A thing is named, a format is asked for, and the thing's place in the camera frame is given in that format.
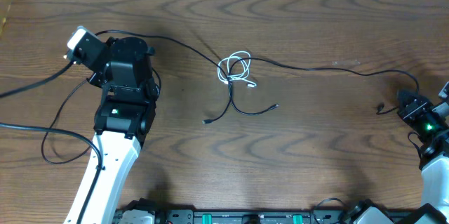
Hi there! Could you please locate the thick black USB cable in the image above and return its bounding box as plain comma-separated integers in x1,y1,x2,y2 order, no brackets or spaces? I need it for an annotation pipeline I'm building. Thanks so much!
41,29,234,166

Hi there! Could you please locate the white cable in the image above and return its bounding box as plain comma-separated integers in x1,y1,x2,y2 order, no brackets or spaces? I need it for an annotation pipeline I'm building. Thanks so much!
216,51,257,89

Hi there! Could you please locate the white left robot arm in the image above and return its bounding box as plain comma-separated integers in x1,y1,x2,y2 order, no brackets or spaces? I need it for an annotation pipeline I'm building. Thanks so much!
65,27,161,223

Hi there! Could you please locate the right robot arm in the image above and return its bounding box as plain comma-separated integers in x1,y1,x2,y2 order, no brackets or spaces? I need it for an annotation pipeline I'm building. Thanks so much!
397,91,448,223

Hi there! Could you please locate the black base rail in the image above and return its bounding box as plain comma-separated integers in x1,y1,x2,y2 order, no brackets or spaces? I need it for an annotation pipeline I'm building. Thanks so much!
115,197,449,224

